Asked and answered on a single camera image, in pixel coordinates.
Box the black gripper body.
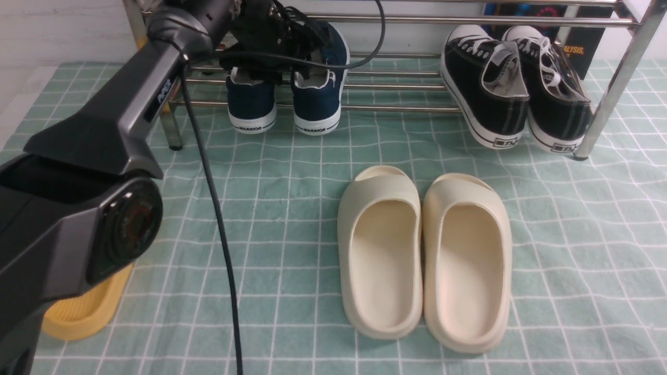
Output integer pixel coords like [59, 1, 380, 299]
[219, 1, 330, 84]

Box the navy canvas shoe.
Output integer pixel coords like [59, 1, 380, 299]
[291, 21, 350, 136]
[226, 67, 277, 134]

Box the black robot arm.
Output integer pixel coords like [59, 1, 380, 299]
[1, 1, 326, 374]

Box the chrome metal shoe rack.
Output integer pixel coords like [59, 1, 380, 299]
[122, 0, 667, 161]

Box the left black canvas sneaker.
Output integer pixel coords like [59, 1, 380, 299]
[440, 24, 529, 149]

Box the black canvas sneaker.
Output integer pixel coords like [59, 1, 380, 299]
[503, 26, 591, 154]
[440, 24, 529, 149]

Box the left cream rubber slipper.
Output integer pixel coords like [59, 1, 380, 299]
[337, 165, 423, 340]

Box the cream rubber slipper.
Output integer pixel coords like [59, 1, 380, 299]
[422, 173, 513, 354]
[337, 165, 423, 340]

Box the right black canvas sneaker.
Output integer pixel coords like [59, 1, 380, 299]
[503, 26, 591, 154]

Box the right cream rubber slipper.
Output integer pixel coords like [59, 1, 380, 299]
[422, 173, 513, 354]

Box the dark printed box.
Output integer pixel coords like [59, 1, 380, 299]
[483, 3, 614, 79]

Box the right yellow rubber slipper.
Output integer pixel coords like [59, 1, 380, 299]
[41, 264, 134, 340]

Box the green checkered tablecloth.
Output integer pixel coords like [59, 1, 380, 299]
[32, 61, 666, 374]

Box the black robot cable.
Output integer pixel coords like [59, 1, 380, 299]
[177, 0, 386, 375]

